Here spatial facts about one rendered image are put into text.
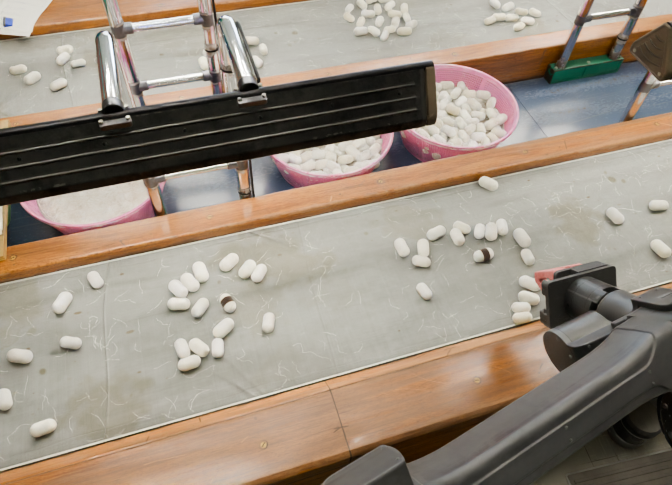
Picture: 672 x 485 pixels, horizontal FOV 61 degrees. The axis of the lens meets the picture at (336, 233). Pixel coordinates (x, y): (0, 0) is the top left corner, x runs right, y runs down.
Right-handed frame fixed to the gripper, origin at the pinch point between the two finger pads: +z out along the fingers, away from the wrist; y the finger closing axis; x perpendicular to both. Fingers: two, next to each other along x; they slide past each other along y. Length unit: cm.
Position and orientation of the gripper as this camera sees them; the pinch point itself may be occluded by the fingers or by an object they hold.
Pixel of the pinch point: (540, 277)
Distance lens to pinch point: 86.3
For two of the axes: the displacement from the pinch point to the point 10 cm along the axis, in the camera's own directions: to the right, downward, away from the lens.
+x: 1.5, 9.6, 2.5
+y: -9.5, 2.1, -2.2
